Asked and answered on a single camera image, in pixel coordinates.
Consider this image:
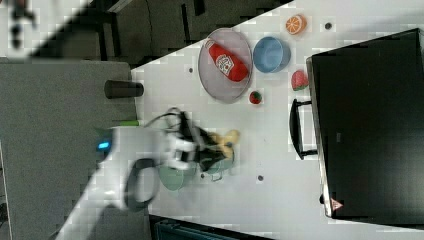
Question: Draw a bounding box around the large pink plush strawberry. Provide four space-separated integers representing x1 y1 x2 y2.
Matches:
291 70 309 91

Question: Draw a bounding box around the black toaster oven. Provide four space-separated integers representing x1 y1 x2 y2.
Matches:
289 28 424 229

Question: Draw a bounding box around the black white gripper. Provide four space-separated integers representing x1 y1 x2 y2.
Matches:
165 111 226 172

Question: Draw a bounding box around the green marker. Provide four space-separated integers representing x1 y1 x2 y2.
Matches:
119 120 140 126

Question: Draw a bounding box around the yellow plush banana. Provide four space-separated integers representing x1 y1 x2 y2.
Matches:
209 130 240 159

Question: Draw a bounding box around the red ketchup bottle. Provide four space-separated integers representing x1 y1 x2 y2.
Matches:
205 38 249 82

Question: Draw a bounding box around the dark bin at edge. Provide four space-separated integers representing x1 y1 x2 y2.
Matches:
152 219 271 240

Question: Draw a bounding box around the orange slice toy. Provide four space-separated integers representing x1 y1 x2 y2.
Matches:
285 14 307 35

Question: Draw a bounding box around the black cylinder cup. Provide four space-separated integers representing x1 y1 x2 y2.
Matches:
104 80 144 99

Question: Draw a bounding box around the grey round plate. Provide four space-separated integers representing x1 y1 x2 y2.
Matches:
198 28 253 104

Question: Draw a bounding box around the small red plush strawberry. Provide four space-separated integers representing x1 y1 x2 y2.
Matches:
249 91 262 104

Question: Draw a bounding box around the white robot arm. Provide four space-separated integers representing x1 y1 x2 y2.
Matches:
54 107 238 240

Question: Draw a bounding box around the blue bowl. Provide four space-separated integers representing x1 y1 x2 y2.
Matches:
253 36 291 73

